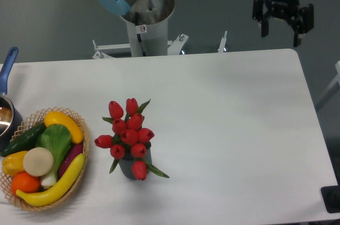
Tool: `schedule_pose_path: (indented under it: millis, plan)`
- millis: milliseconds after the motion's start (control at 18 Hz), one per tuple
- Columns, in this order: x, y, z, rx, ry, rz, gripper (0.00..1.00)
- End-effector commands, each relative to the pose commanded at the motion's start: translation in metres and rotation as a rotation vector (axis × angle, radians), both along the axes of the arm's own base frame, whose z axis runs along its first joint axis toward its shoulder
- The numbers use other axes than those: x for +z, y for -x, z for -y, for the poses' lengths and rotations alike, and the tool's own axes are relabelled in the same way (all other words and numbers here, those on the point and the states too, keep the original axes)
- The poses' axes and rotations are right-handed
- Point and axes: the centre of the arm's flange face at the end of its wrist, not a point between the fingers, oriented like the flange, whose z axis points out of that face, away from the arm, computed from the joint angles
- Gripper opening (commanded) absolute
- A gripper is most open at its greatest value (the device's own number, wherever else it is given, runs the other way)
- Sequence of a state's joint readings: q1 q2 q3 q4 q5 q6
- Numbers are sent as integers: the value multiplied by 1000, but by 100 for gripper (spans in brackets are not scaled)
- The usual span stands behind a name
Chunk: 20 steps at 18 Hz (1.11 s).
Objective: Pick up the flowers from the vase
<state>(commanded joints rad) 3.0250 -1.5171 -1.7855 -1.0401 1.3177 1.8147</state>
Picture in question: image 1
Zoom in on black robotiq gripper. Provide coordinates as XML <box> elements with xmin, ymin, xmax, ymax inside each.
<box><xmin>252</xmin><ymin>0</ymin><xmax>314</xmax><ymax>47</ymax></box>

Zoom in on red tulip bouquet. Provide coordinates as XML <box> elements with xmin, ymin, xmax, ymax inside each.
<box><xmin>94</xmin><ymin>98</ymin><xmax>169</xmax><ymax>180</ymax></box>

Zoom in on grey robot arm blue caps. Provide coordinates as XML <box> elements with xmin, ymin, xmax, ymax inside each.
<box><xmin>98</xmin><ymin>0</ymin><xmax>314</xmax><ymax>47</ymax></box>

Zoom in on dark grey ribbed vase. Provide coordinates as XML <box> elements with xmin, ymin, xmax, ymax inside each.
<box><xmin>118</xmin><ymin>149</ymin><xmax>152</xmax><ymax>180</ymax></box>

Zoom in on black device at edge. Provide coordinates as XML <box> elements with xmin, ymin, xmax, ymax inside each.
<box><xmin>320</xmin><ymin>185</ymin><xmax>339</xmax><ymax>213</ymax></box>

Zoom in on purple sweet potato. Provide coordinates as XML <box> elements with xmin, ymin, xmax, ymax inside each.
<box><xmin>58</xmin><ymin>143</ymin><xmax>83</xmax><ymax>178</ymax></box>

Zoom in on short yellow squash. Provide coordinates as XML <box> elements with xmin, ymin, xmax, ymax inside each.
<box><xmin>44</xmin><ymin>111</ymin><xmax>84</xmax><ymax>144</ymax></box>

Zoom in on green bok choy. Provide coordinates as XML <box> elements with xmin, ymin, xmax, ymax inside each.
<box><xmin>35</xmin><ymin>124</ymin><xmax>72</xmax><ymax>189</ymax></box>

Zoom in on woven wicker basket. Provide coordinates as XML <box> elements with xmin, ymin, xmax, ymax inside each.
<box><xmin>1</xmin><ymin>107</ymin><xmax>90</xmax><ymax>212</ymax></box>

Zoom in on long yellow squash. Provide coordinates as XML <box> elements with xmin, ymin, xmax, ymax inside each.
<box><xmin>16</xmin><ymin>153</ymin><xmax>85</xmax><ymax>207</ymax></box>

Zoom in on green cucumber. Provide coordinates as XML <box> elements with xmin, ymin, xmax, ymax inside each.
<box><xmin>1</xmin><ymin>123</ymin><xmax>46</xmax><ymax>157</ymax></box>

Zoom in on beige round onion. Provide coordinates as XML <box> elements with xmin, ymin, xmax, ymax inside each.
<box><xmin>23</xmin><ymin>147</ymin><xmax>54</xmax><ymax>177</ymax></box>

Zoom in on yellow bell pepper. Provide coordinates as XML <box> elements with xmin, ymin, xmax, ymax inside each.
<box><xmin>2</xmin><ymin>151</ymin><xmax>28</xmax><ymax>177</ymax></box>

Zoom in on orange fruit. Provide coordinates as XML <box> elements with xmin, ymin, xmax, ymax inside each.
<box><xmin>11</xmin><ymin>172</ymin><xmax>40</xmax><ymax>196</ymax></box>

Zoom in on white frame at right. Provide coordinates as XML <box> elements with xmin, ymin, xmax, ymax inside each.
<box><xmin>314</xmin><ymin>61</ymin><xmax>339</xmax><ymax>113</ymax></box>

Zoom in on white metal base frame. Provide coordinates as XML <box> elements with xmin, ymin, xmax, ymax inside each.
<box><xmin>92</xmin><ymin>30</ymin><xmax>228</xmax><ymax>59</ymax></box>

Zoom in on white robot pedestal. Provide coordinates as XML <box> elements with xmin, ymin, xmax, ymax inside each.
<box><xmin>121</xmin><ymin>14</ymin><xmax>170</xmax><ymax>57</ymax></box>

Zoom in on blue handled saucepan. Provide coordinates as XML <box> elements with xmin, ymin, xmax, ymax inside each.
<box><xmin>1</xmin><ymin>47</ymin><xmax>22</xmax><ymax>151</ymax></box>

